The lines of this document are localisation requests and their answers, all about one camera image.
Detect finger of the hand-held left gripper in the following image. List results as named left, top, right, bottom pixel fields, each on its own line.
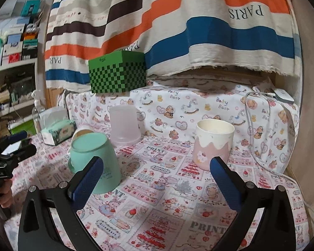
left=14, top=139, right=37, bottom=163
left=7, top=131, right=28, bottom=143

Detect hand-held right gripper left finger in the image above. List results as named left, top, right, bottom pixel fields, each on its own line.
left=18, top=156, right=105, bottom=251

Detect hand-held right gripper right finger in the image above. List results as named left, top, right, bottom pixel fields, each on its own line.
left=209, top=156, right=297, bottom=251

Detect pink and cream cup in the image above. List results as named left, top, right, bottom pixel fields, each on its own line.
left=192, top=119, right=235, bottom=172

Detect mint green cup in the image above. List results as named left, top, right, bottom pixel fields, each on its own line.
left=68, top=132, right=122, bottom=195

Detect translucent white cup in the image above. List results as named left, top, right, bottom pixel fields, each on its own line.
left=108, top=105, right=142, bottom=146

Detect person's left hand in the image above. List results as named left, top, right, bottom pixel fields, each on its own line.
left=0, top=180, right=15, bottom=213

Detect green plastic bin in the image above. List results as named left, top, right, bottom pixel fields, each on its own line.
left=10, top=117, right=36, bottom=137

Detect clear spray bottle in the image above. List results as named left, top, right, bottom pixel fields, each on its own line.
left=31, top=89, right=46, bottom=134

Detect green tissue box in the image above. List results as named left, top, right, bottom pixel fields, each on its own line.
left=39, top=106, right=78, bottom=146

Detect pink printed tablecloth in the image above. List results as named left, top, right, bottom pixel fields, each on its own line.
left=4, top=131, right=314, bottom=251

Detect white storage shelf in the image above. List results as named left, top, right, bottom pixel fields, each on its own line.
left=0, top=0, right=47, bottom=138

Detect stack of shelf boxes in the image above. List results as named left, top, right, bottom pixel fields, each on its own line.
left=0, top=0, right=41, bottom=70

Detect bear print cloth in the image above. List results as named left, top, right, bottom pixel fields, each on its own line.
left=56, top=75, right=301, bottom=173

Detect white charger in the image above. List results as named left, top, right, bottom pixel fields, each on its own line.
left=273, top=88, right=295, bottom=103

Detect green checkered box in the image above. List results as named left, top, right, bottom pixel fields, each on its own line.
left=88, top=50, right=147, bottom=95

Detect striped cloth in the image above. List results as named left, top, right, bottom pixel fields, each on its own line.
left=43, top=0, right=303, bottom=90

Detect white cable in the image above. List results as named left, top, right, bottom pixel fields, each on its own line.
left=245, top=85, right=314, bottom=227

